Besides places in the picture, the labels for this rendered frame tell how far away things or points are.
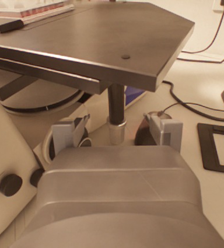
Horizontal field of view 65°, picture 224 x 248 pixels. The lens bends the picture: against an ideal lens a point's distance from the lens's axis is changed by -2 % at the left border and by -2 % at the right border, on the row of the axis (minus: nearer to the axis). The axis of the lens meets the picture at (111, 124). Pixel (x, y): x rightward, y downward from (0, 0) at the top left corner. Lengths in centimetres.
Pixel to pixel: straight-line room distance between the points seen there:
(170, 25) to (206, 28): 57
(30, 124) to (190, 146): 27
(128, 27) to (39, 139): 18
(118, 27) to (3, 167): 18
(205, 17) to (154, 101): 40
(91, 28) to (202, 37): 61
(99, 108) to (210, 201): 23
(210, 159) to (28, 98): 31
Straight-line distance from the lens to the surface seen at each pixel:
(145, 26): 17
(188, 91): 49
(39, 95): 32
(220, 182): 32
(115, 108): 26
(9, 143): 21
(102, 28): 17
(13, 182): 23
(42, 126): 28
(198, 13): 74
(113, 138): 30
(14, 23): 21
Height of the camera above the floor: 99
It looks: 42 degrees down
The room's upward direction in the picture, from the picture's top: 3 degrees counter-clockwise
